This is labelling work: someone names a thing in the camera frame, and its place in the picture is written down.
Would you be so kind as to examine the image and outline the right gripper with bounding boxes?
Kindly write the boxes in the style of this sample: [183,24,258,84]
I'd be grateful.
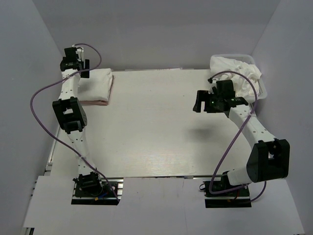
[193,90,223,113]

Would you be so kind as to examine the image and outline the white t shirt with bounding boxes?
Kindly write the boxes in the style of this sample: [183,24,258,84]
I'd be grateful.
[77,69,113,102]

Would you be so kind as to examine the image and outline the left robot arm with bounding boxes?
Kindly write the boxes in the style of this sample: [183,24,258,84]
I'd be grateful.
[52,46,103,196]

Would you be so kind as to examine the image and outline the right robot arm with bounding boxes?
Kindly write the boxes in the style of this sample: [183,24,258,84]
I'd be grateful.
[193,80,290,195]

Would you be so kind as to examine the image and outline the crumpled white shirts in basket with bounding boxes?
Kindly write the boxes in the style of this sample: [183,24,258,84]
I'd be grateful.
[210,56,262,103]

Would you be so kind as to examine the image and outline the folded pink t shirt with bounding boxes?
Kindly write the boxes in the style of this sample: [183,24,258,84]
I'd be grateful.
[78,75,114,106]

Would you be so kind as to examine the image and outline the white plastic basket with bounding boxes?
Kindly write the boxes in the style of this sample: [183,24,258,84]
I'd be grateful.
[212,54,267,104]

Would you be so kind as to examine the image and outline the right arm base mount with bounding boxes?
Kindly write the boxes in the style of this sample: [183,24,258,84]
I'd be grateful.
[199,181,251,209]

